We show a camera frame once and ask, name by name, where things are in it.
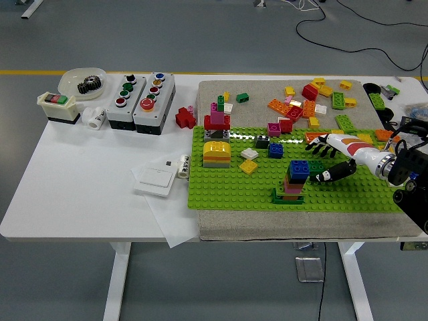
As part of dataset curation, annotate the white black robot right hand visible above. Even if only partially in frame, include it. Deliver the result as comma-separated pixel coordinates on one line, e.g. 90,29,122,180
304,132,397,183

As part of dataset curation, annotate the dark green long brick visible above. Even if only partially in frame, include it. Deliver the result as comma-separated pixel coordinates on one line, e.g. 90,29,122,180
307,159,327,178

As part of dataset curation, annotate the blue square brick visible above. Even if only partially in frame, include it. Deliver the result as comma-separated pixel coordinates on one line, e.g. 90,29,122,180
288,159,310,183
267,142,285,159

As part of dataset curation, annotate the red slope brick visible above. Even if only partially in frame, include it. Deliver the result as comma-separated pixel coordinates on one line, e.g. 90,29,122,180
302,83,319,101

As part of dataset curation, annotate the green studded baseplate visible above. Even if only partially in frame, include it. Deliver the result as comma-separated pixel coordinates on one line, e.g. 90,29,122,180
187,126,407,214

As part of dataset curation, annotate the orange long brick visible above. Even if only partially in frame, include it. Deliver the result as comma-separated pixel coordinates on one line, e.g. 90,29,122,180
305,131,330,144

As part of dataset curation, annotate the orange six-stud brick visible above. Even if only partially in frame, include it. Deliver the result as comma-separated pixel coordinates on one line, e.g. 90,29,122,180
302,99,316,119

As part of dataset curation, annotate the black electronic device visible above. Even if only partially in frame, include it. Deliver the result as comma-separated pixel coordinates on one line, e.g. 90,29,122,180
399,116,428,134

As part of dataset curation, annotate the grey green tool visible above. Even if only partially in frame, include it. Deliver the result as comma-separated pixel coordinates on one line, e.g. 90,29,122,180
380,84,401,100

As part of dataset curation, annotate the salmon square brick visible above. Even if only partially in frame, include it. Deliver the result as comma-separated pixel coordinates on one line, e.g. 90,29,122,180
283,177,305,190

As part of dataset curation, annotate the orange long plate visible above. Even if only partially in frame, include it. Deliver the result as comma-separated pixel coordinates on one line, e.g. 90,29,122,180
267,98,292,117

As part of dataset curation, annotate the grey-brown mat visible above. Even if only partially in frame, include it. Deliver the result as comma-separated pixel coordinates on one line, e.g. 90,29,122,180
196,79,428,242

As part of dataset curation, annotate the white square plate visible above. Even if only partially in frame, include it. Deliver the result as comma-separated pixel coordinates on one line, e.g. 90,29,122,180
239,147,259,161

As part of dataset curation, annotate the black under-table control box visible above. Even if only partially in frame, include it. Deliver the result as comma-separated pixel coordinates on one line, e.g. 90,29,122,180
399,241,428,251

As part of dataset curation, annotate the metal floor box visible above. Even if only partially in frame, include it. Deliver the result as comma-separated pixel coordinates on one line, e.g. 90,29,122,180
294,256,324,284

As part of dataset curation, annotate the yellow dome brick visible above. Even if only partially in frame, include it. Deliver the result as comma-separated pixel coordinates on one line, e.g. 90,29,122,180
202,140,231,158

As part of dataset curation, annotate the orange thin brick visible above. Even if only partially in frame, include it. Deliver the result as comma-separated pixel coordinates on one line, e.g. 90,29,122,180
202,154,231,164

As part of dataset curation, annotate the tall pink brick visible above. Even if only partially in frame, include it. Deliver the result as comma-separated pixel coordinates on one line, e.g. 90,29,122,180
209,102,226,125

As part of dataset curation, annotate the white table leg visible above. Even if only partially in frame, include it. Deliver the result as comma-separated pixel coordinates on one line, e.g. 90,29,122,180
337,241,375,321
102,242,132,321

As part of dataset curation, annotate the grey arch brick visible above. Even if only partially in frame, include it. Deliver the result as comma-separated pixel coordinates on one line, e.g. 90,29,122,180
203,129,231,143

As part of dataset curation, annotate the red wide brick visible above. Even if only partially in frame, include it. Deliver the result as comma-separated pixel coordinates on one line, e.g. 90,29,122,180
203,114,231,131

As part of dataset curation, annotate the white labelled cylinder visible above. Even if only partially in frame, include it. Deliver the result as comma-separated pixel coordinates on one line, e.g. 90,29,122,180
177,154,191,179

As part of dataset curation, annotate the red cross brick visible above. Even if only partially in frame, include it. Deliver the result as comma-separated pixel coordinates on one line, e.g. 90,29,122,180
175,106,197,130

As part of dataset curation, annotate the white paper sheet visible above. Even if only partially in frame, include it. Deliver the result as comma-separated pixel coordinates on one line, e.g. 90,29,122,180
130,160,201,249

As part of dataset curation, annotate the grey emergency stop box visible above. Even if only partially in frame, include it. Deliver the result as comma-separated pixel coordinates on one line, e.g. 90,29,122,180
132,72,177,136

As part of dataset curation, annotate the grey four-button box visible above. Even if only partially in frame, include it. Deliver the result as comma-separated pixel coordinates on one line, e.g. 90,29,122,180
105,74,147,131

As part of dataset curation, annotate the white pipe tee fitting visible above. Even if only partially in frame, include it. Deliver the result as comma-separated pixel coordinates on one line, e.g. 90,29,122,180
81,106,107,130

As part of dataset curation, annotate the dark metal gear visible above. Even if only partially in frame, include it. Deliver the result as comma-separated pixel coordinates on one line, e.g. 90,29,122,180
76,76,102,95

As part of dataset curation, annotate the translucent white bowl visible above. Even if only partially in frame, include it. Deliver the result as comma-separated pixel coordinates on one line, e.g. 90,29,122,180
57,68,107,101

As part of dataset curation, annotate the white furniture foot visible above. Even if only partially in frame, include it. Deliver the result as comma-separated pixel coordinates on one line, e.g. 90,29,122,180
15,0,44,19

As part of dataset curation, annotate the black ring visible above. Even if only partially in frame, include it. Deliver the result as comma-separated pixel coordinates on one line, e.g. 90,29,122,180
362,82,382,96

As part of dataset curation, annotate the bag with blue wire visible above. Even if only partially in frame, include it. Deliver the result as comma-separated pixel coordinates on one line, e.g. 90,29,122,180
403,102,428,121

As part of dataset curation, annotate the dark green frame brick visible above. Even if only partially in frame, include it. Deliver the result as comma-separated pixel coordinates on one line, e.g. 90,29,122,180
271,187,306,205

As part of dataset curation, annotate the black floor cable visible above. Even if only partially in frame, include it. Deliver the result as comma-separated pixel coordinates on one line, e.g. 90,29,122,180
334,0,428,27
295,0,428,72

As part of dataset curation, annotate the black hanging cable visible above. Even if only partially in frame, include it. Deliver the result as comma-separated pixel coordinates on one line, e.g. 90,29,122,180
317,241,327,321

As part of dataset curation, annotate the white floor cable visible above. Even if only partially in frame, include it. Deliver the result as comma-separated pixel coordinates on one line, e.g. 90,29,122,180
289,0,317,11

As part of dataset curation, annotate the white wall switch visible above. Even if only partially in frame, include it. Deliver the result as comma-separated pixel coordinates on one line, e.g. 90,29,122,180
133,166,177,198

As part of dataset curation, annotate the beige red-green switch box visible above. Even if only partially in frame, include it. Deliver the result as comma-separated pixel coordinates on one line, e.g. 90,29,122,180
36,92,84,126

